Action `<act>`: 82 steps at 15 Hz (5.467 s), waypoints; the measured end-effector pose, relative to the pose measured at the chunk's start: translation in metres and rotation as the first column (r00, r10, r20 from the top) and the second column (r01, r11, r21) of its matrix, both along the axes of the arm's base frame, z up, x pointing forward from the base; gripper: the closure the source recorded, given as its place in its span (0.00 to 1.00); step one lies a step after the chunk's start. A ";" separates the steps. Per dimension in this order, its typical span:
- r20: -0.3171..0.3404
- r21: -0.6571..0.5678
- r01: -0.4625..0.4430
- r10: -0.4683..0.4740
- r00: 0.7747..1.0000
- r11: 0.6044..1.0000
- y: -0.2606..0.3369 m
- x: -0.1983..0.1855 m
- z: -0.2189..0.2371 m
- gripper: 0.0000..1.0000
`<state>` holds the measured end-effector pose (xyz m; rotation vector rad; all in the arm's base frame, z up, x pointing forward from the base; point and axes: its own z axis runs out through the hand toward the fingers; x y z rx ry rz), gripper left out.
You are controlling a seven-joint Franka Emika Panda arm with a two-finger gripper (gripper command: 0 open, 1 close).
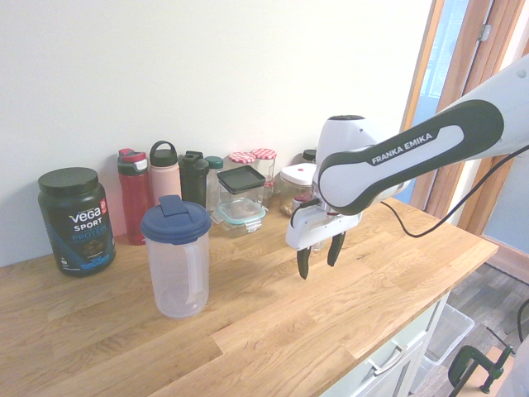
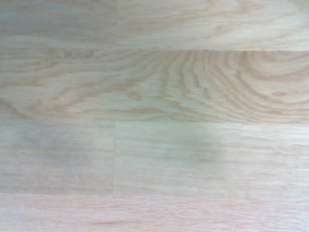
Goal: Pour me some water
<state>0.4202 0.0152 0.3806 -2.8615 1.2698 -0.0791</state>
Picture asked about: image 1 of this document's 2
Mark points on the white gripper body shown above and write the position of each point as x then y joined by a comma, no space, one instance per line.
318,227

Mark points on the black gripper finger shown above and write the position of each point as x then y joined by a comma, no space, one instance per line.
304,264
335,250

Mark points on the clear pitcher with blue lid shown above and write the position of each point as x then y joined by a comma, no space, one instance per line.
173,269

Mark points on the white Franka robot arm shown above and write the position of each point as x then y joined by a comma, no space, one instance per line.
413,165

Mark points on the red water bottle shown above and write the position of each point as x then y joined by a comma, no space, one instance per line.
134,194

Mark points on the clear canister with white lid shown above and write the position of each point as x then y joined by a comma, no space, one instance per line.
295,182

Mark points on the jar with dark lid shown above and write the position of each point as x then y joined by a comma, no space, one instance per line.
309,155

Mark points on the glass container with teal clips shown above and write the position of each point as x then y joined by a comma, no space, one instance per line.
237,217

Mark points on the jar with red checkered lid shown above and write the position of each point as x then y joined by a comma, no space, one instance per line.
264,163
241,158

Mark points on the square container with black lid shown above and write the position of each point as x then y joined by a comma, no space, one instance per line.
241,182

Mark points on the clear bottle with green lid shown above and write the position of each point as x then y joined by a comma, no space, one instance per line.
213,182

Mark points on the black shaker bottle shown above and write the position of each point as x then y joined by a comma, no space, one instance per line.
194,178

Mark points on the clear plastic storage bin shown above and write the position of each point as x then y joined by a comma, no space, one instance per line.
450,331

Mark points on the pale green cabinet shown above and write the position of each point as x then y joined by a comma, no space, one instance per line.
409,372

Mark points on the pink bottle with black lid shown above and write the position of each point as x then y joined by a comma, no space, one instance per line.
165,178

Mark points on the green metal clamp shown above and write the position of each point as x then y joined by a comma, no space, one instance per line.
463,364

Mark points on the black Vega protein tub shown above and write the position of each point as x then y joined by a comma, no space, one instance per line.
78,223

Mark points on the silver door hinge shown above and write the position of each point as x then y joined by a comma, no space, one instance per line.
485,32

